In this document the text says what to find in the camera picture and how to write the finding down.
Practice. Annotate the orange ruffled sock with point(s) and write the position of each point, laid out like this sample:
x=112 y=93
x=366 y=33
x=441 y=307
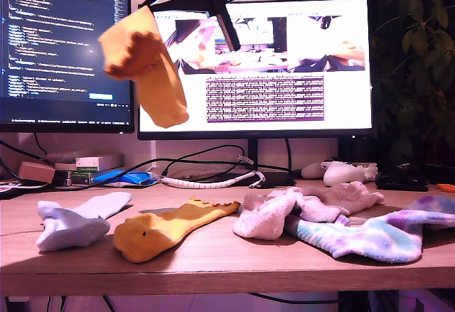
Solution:
x=160 y=84
x=149 y=244

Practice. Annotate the white pale blue sock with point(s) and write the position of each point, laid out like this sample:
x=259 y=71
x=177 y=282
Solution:
x=71 y=234

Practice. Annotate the monitor showing dark code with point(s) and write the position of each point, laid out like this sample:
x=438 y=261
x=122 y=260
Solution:
x=64 y=42

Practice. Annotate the white green-labelled box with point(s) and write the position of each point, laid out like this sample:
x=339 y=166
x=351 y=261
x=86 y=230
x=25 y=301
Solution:
x=87 y=164

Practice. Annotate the blue plastic packet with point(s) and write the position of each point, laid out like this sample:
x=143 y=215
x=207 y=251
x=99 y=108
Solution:
x=124 y=177

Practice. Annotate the monitor showing white windows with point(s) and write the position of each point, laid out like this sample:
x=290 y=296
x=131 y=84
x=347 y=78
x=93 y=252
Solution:
x=348 y=106

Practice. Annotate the small brown box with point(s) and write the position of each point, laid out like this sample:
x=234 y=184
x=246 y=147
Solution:
x=35 y=172

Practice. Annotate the dark green-labelled box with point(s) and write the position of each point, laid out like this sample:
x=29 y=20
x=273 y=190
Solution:
x=80 y=180

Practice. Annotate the white rounded controller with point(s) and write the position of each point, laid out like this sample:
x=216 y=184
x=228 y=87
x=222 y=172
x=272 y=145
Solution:
x=311 y=171

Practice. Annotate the black patterned pad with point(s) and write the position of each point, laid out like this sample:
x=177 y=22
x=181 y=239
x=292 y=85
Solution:
x=10 y=187

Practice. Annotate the white game controller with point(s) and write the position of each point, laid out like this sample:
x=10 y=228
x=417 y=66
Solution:
x=341 y=175

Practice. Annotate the green potted plant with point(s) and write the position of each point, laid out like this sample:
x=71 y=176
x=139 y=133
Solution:
x=416 y=59

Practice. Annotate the pink fluffy sock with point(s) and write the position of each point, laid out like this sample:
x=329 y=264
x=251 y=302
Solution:
x=263 y=223
x=355 y=194

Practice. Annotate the black flat case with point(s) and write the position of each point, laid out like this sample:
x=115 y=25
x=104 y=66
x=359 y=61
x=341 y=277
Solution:
x=401 y=183

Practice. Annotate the pastel tie-dye sock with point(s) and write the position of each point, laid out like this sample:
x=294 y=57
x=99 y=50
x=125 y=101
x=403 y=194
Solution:
x=373 y=241
x=433 y=205

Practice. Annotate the small orange object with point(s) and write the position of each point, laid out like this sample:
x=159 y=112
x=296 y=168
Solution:
x=446 y=187

